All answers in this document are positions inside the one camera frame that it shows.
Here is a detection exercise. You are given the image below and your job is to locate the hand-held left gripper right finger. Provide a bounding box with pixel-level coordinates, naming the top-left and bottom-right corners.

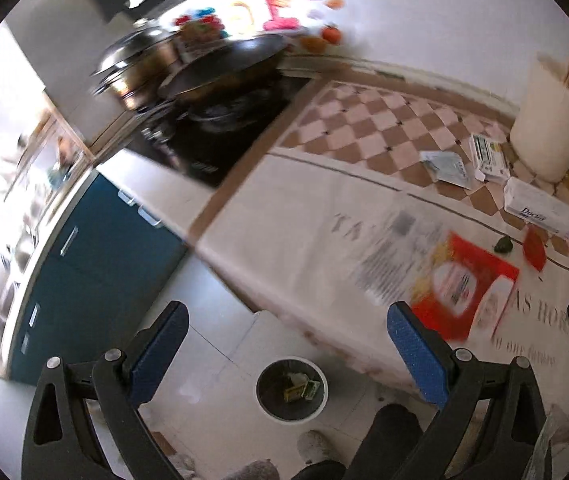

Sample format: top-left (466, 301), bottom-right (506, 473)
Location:
top-left (387, 301), bottom-right (549, 480)

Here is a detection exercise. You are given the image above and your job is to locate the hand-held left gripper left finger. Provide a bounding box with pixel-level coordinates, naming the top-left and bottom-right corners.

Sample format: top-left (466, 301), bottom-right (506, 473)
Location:
top-left (21, 301), bottom-right (190, 480)

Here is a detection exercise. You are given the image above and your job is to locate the red printed packet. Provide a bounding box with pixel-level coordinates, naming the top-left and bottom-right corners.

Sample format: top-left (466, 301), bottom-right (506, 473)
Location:
top-left (411, 232), bottom-right (520, 342)

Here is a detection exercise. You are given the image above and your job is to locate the round bin with black bag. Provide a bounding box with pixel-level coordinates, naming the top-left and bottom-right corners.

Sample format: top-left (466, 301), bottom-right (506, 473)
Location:
top-left (256, 358), bottom-right (328, 422)

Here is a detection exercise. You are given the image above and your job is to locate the small red wrapper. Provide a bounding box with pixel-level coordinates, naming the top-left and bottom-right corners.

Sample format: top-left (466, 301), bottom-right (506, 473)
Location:
top-left (523, 225), bottom-right (546, 272)

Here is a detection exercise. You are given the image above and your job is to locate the person's leg in dark trousers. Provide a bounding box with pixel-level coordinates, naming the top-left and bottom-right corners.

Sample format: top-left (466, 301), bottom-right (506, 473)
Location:
top-left (291, 403), bottom-right (425, 480)

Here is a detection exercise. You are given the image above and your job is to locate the white printed paper leaflet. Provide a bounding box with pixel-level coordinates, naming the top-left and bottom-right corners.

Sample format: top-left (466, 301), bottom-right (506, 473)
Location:
top-left (351, 207), bottom-right (447, 306)

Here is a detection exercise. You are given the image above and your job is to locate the blue kitchen cabinet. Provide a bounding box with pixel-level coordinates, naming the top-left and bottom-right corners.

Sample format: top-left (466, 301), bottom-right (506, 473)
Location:
top-left (3, 171), bottom-right (188, 387)

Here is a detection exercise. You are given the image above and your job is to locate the long white carton box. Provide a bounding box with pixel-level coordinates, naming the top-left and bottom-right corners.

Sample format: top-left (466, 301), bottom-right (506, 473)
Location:
top-left (503, 177), bottom-right (569, 248)

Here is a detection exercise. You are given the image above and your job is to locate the yellow green small box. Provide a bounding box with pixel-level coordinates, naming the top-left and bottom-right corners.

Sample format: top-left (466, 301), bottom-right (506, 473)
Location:
top-left (283, 379), bottom-right (321, 403)

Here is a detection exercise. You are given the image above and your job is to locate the clear plastic bag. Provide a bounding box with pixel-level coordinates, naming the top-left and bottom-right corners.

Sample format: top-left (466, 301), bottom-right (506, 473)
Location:
top-left (529, 402), bottom-right (569, 480)

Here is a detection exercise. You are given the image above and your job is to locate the grey fluffy slipper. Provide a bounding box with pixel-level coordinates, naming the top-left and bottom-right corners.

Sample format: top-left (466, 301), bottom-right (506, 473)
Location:
top-left (297, 430), bottom-right (334, 465)
top-left (222, 460), bottom-right (281, 480)

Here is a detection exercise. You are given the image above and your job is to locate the printed checkered tablecloth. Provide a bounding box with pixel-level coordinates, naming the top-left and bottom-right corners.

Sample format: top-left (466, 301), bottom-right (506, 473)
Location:
top-left (192, 80), bottom-right (569, 461)

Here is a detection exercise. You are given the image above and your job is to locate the small white barcode box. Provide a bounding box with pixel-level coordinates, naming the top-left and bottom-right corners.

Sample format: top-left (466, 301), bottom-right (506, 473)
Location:
top-left (468, 133), bottom-right (511, 184)

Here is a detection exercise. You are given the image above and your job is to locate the white cylindrical utensil holder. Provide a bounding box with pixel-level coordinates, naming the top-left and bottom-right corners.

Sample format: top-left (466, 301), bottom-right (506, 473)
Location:
top-left (509, 52), bottom-right (569, 183)

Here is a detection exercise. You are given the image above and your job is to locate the black gas stove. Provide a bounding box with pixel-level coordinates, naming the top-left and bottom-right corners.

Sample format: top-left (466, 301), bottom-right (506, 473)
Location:
top-left (123, 74), bottom-right (312, 190)

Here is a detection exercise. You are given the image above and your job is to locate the steel pot with lid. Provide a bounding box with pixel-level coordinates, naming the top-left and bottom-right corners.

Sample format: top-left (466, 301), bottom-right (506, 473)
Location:
top-left (92, 27), bottom-right (180, 111)

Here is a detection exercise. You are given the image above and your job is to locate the black wok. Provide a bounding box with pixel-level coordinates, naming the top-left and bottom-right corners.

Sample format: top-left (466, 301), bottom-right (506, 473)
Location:
top-left (157, 33), bottom-right (291, 103)

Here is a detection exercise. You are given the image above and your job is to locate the orange fruit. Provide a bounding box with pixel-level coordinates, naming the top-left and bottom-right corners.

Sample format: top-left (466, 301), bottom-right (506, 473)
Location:
top-left (321, 24), bottom-right (345, 47)

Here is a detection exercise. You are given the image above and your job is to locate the colourful flower decoration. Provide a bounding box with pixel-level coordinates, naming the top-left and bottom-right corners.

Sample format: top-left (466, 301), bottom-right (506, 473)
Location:
top-left (174, 6), bottom-right (229, 41)

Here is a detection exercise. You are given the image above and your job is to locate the pink wall decoration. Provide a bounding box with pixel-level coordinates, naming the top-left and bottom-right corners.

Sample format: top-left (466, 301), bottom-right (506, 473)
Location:
top-left (262, 0), bottom-right (300, 32)

